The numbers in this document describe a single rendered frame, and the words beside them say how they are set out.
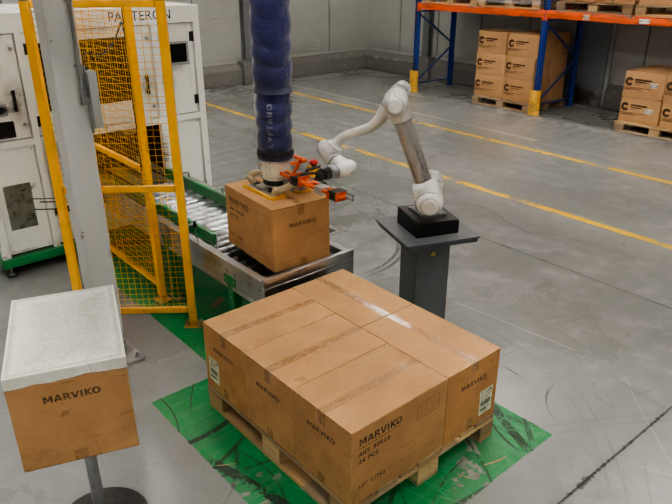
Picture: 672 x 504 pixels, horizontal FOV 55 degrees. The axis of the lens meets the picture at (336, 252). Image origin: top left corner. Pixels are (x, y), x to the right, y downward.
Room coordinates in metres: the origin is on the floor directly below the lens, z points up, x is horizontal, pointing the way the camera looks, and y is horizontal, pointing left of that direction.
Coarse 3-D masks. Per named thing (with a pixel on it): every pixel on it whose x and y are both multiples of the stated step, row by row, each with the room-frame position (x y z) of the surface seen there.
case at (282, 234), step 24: (240, 192) 3.80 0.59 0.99; (288, 192) 3.80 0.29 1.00; (312, 192) 3.80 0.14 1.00; (240, 216) 3.81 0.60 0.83; (264, 216) 3.56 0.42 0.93; (288, 216) 3.55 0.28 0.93; (312, 216) 3.64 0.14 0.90; (240, 240) 3.83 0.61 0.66; (264, 240) 3.57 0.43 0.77; (288, 240) 3.54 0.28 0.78; (312, 240) 3.64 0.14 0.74; (264, 264) 3.59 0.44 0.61; (288, 264) 3.54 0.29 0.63
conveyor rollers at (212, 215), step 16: (144, 192) 5.12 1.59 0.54; (192, 192) 5.12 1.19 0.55; (176, 208) 4.73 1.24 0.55; (192, 208) 4.72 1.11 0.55; (208, 208) 4.72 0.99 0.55; (224, 208) 4.78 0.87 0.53; (176, 224) 4.42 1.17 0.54; (208, 224) 4.40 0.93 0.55; (224, 224) 4.39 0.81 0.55; (224, 240) 4.15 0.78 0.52; (240, 256) 3.83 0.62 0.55; (256, 272) 3.59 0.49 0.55; (272, 272) 3.65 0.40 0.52
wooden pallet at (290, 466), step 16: (208, 384) 3.00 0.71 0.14; (224, 400) 2.88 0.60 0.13; (224, 416) 2.89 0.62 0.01; (240, 416) 2.87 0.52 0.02; (256, 432) 2.74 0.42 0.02; (464, 432) 2.59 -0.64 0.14; (480, 432) 2.68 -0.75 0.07; (272, 448) 2.54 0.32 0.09; (448, 448) 2.51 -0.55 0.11; (288, 464) 2.50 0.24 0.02; (416, 464) 2.38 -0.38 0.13; (432, 464) 2.44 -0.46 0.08; (304, 480) 2.39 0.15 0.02; (400, 480) 2.30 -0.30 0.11; (416, 480) 2.38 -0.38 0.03; (320, 496) 2.29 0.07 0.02; (336, 496) 2.17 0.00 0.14; (368, 496) 2.17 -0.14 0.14
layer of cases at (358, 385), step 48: (336, 288) 3.38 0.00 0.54; (240, 336) 2.85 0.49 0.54; (288, 336) 2.85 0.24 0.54; (336, 336) 2.85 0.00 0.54; (384, 336) 2.85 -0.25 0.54; (432, 336) 2.85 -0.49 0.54; (240, 384) 2.74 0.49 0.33; (288, 384) 2.44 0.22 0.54; (336, 384) 2.44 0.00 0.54; (384, 384) 2.44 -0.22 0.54; (432, 384) 2.44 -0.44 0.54; (480, 384) 2.65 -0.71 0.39; (288, 432) 2.43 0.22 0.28; (336, 432) 2.17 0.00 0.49; (384, 432) 2.22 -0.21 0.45; (432, 432) 2.43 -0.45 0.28; (336, 480) 2.17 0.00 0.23; (384, 480) 2.23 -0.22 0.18
